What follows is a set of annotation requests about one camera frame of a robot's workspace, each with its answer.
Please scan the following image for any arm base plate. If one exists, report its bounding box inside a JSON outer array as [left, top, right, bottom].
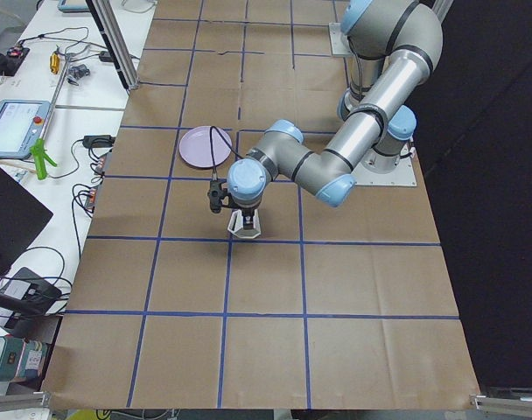
[[328, 23, 354, 58], [352, 141, 417, 187]]

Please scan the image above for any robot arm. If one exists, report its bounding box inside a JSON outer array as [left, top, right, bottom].
[[223, 1, 443, 238]]

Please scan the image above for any lavender plate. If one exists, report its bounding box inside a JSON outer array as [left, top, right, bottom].
[[179, 126, 233, 169]]

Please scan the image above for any green plastic clamp tool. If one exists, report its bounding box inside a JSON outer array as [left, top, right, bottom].
[[30, 137, 58, 180]]

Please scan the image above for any long metal rod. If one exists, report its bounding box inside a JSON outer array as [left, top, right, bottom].
[[38, 53, 72, 140]]

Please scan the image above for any yellow screwdriver handle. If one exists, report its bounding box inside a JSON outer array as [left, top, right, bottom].
[[49, 51, 60, 74]]

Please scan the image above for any white angular cup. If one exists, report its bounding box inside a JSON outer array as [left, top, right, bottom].
[[227, 209, 261, 239]]

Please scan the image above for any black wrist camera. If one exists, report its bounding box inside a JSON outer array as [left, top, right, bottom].
[[207, 178, 228, 214]]

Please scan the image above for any teach pendant tablet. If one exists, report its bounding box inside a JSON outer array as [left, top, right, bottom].
[[0, 100, 50, 159]]

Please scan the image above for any black power adapter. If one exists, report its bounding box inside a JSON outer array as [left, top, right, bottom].
[[81, 135, 116, 149]]

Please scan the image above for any aluminium frame post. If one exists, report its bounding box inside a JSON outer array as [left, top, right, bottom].
[[86, 0, 139, 91]]

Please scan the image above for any black monitor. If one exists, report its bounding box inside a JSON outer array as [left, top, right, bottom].
[[0, 168, 53, 275]]

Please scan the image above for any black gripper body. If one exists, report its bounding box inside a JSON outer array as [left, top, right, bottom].
[[230, 199, 262, 218]]

